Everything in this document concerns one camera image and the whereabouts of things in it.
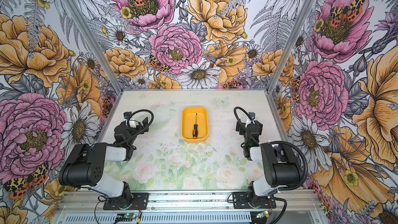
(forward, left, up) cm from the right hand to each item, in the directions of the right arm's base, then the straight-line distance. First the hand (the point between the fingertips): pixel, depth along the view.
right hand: (248, 123), depth 94 cm
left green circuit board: (-43, +61, -7) cm, 75 cm away
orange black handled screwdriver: (-2, +32, -5) cm, 32 cm away
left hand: (+2, +64, +2) cm, 64 cm away
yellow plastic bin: (+11, +36, -4) cm, 38 cm away
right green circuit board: (-44, +1, -8) cm, 44 cm away
